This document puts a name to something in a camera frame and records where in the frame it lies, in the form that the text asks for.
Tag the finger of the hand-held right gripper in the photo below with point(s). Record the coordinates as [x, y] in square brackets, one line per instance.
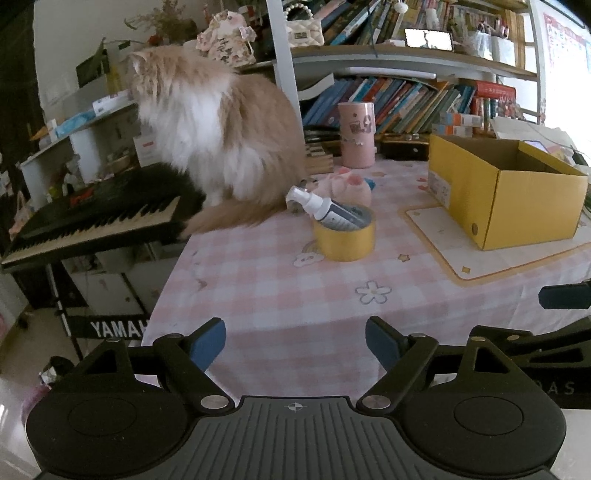
[535, 334]
[563, 297]

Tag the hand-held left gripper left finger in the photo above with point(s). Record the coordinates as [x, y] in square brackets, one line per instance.
[210, 344]

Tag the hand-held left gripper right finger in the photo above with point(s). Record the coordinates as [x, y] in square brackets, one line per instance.
[383, 344]

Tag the yellow cardboard box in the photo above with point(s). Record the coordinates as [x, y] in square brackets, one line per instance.
[531, 217]

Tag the yellow tape roll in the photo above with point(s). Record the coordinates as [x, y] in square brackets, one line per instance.
[344, 245]

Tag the white spray bottle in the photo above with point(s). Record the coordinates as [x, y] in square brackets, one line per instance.
[311, 203]

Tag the small blue toy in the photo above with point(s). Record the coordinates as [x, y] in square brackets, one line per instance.
[371, 183]

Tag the pink paw plush toy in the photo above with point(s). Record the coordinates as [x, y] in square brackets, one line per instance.
[346, 184]

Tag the desktop with pink checked tablecloth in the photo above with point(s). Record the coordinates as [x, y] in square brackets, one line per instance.
[277, 300]

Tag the black keyboard stand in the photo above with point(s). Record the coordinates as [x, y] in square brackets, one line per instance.
[117, 328]

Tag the cream desk mat orange border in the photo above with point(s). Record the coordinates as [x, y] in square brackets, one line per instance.
[461, 258]

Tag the white drawer cabinet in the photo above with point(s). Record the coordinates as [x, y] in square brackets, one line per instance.
[101, 286]

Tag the black floor bag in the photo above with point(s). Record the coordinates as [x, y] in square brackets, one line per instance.
[57, 369]

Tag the black electronic piano keyboard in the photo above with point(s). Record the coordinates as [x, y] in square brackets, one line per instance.
[92, 217]

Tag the stack of white papers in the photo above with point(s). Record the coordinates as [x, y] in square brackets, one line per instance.
[521, 129]

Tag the stack of wooden blocks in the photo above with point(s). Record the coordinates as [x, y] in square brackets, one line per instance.
[319, 159]

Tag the orange and white small boxes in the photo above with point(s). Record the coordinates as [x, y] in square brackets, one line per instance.
[457, 124]

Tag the pink cylindrical container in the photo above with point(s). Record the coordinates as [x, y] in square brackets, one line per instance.
[356, 138]

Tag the fluffy cream and white cat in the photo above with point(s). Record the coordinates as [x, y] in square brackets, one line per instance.
[221, 120]

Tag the white shelf unit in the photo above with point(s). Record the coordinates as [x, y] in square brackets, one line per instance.
[37, 175]

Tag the row of leaning books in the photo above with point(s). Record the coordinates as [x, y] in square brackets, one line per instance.
[406, 101]

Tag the white paper gift bags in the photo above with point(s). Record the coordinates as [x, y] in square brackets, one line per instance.
[489, 46]

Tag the wooden bookshelf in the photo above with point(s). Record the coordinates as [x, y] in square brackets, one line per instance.
[397, 62]

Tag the floral cloth doll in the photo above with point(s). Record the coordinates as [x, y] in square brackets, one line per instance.
[226, 41]

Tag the white quilted handbag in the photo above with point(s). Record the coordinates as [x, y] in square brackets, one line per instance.
[302, 30]

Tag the row of upright books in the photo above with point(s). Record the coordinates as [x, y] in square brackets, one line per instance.
[360, 18]

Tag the dried flower bunch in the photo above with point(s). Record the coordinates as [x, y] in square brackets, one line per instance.
[161, 21]

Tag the pink wall poster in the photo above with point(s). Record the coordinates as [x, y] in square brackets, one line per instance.
[565, 60]

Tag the dark picture frame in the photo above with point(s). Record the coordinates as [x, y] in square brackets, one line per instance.
[92, 69]

